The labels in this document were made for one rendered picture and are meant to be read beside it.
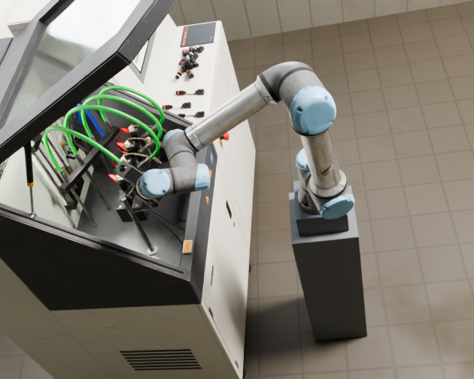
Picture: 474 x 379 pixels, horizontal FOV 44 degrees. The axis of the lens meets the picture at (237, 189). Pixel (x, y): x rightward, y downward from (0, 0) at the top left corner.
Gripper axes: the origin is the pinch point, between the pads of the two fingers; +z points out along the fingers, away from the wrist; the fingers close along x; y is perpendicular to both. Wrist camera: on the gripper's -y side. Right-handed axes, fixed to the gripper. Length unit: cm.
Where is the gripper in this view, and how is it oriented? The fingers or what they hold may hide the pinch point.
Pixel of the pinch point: (135, 186)
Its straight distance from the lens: 194.9
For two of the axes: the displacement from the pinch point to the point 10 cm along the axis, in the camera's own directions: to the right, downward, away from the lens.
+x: 5.8, -7.9, 2.1
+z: -2.7, 0.6, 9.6
